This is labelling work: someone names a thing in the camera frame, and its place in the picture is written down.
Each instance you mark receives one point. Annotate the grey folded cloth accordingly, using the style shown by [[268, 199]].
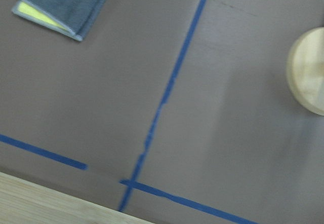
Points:
[[65, 6]]

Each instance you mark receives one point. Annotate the wooden mug tree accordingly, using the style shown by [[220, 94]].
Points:
[[305, 70]]

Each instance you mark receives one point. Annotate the yellow sponge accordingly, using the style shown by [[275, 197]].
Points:
[[32, 14]]

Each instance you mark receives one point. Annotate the wooden cutting board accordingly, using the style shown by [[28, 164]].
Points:
[[26, 202]]

